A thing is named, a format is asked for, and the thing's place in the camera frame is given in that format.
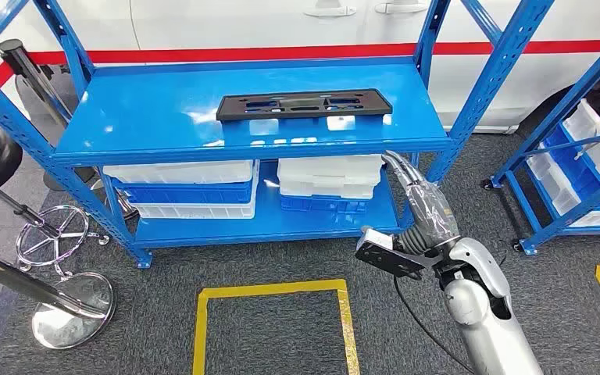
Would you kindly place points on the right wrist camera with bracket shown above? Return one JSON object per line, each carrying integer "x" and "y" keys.
{"x": 383, "y": 256}

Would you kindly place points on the long black plastic part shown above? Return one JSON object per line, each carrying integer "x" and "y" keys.
{"x": 230, "y": 110}

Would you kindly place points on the blue steel shelf rack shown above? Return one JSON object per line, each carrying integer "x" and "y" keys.
{"x": 538, "y": 134}
{"x": 150, "y": 119}

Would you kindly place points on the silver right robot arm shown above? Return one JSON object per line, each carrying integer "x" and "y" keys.
{"x": 486, "y": 321}

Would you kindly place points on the blue plastic bin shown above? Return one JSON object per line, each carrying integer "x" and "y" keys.
{"x": 320, "y": 204}
{"x": 186, "y": 194}
{"x": 579, "y": 176}

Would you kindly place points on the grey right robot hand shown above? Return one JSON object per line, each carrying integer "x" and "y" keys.
{"x": 432, "y": 212}

